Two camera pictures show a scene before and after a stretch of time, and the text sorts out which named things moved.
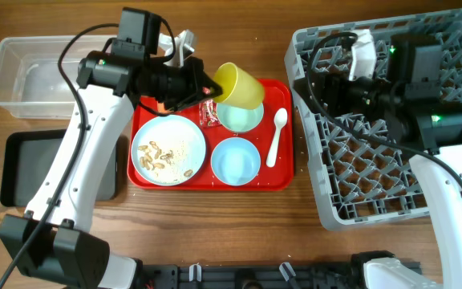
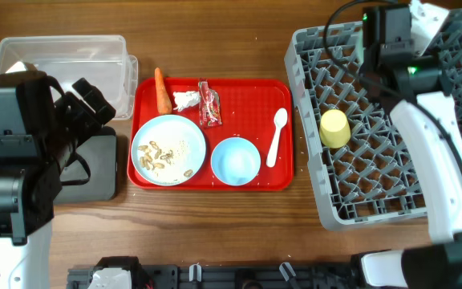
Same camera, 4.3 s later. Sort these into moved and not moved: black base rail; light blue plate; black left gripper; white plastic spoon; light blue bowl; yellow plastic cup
Moved: black left gripper; yellow plastic cup
Not moved: light blue bowl; light blue plate; black base rail; white plastic spoon
